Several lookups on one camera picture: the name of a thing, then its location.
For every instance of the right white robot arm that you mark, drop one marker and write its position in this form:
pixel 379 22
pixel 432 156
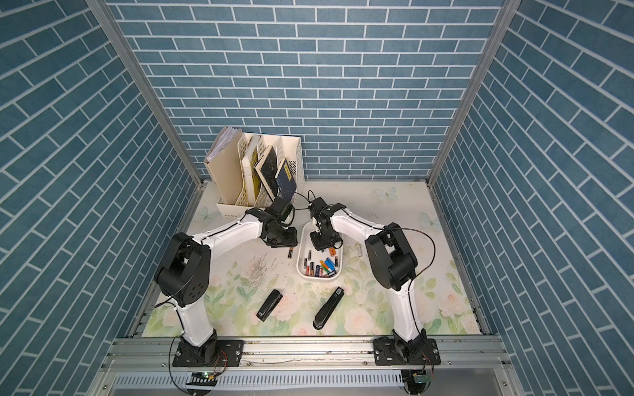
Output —
pixel 391 258

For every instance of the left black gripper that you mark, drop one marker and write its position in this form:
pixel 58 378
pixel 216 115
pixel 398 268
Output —
pixel 291 240

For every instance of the long black stapler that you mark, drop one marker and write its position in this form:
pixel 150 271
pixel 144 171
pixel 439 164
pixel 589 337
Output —
pixel 324 313

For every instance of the dark blue notebook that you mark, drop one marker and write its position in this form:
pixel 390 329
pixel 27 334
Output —
pixel 286 182

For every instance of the aluminium mounting rail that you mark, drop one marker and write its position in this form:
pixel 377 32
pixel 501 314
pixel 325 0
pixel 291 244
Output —
pixel 302 353

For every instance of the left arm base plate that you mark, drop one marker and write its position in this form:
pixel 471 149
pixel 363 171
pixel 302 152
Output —
pixel 220 353

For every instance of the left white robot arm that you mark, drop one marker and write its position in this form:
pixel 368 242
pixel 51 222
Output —
pixel 183 274

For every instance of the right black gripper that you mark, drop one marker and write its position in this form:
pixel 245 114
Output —
pixel 317 245

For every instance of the beige desktop file organizer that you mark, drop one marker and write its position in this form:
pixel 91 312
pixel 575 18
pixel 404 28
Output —
pixel 231 163

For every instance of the white plastic storage box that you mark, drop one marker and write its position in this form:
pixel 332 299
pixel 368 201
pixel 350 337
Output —
pixel 314 264

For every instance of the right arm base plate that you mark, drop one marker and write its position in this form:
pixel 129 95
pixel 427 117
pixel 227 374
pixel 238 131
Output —
pixel 406 352

